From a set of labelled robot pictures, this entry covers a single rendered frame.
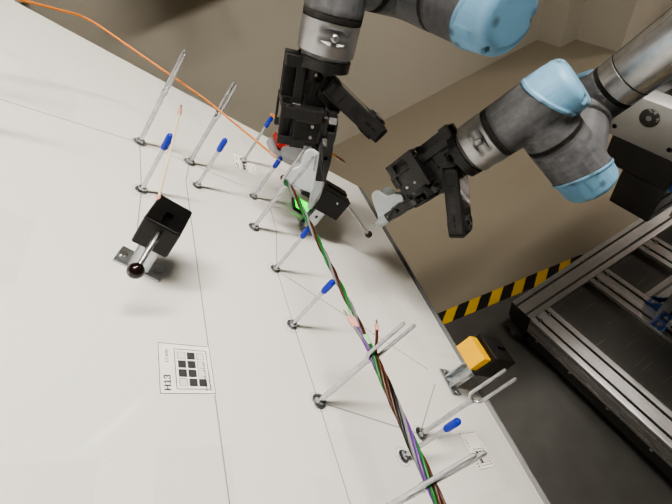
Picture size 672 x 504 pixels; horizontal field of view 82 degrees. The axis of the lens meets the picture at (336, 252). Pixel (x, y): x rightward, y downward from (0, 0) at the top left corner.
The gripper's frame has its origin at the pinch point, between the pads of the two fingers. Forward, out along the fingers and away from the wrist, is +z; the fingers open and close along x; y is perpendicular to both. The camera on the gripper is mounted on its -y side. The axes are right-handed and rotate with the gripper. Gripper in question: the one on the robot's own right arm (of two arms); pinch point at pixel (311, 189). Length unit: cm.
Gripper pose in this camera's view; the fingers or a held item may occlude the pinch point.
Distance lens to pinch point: 64.3
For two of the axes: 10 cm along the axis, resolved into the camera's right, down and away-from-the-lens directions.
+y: -9.6, -0.6, -2.8
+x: 1.8, 6.4, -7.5
